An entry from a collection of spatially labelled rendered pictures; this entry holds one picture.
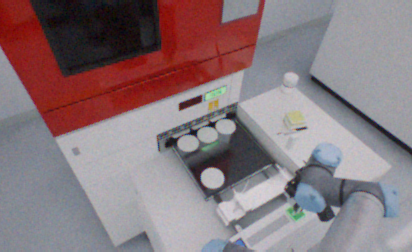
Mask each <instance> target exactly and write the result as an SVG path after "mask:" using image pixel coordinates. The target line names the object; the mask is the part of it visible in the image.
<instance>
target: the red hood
mask: <svg viewBox="0 0 412 252"><path fill-rule="evenodd" d="M264 7H265V0H0V47H1V50H2V51H3V52H4V55H5V56H6V58H7V60H8V61H9V62H10V64H11V66H12V67H13V69H14V71H15V73H16V75H18V78H19V79H20V81H21V83H22V84H23V87H24V88H25V89H26V92H28V95H29V96H30V98H31V100H32V101H33V104H35V107H36V109H37V110H38V112H39V113H40V115H41V117H42V119H43V121H45V124H46V125H47V127H48V129H49V131H50V133H51V135H52V136H53V137H54V138H55V137H59V136H60V135H65V134H67V133H70V132H72V131H75V130H78V129H82V128H83V127H87V126H89V125H92V124H94V123H98V122H100V121H104V120H105V119H109V118H111V117H115V116H117V115H121V114H122V113H126V112H128V111H131V110H133V109H136V108H138V107H139V108H140V107H142V106H146V105H148V104H151V103H153V102H157V101H158V100H162V99H164V98H167V97H169V96H173V95H175V94H179V93H180V92H184V91H187V90H189V89H193V88H194V87H198V86H200V85H203V84H205V83H209V82H211V81H215V80H216V79H220V78H222V77H225V76H227V75H230V74H232V73H236V72H238V71H242V70H244V69H247V68H249V67H252V62H253V59H254V53H255V49H256V43H257V39H258V33H259V30H260V24H261V20H262V16H263V10H264Z"/></svg>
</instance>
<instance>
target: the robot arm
mask: <svg viewBox="0 0 412 252"><path fill-rule="evenodd" d="M342 158H343V155H342V151H341V150H340V149H339V148H338V147H337V146H335V145H333V144H330V143H320V144H318V145H317V146H316V147H315V148H314V150H312V152H311V155H310V156H309V159H308V160H307V162H306V164H305V166H303V167H301V168H299V169H298V170H296V171H295V174H296V176H295V178H292V179H291V180H289V181H287V183H286V185H285V187H284V190H285V191H286V193H288V195H289V196H290V198H294V199H293V200H291V199H290V198H288V197H287V201H288V203H289V204H290V206H291V207H292V211H293V212H294V213H295V214H299V213H300V212H302V211H303V210H304V209H305V210H307V211H309V212H311V213H316V214H317V215H318V218H319V219H320V222H329V220H331V219H333V218H334V220H333V222H332V223H331V226H329V227H330V228H329V229H328V231H327V233H326V235H325V236H324V238H323V239H322V241H321V243H320V245H319V246H318V249H316V252H372V251H373V247H374V245H375V241H376V239H377V235H378V232H379V228H380V226H381V225H380V224H381V222H382V218H383V217H385V218H397V216H398V214H399V191H398V188H397V187H396V186H392V185H389V184H384V183H380V182H376V183H374V182H368V181H363V180H352V179H345V178H339V177H333V176H334V174H335V170H336V169H337V167H338V166H339V165H340V162H341V161H342ZM294 180H295V181H294ZM287 185H288V187H287ZM286 187H287V188H286ZM331 206H333V207H337V208H340V210H339V212H338V213H337V215H336V216H335V213H334V212H333V209H332V208H331ZM200 252H258V251H256V250H252V249H250V248H246V247H244V246H240V245H238V244H236V243H232V242H231V241H229V240H227V241H225V240H223V239H212V240H211V241H209V243H206V245H204V247H203V248H202V250H201V251H200Z"/></svg>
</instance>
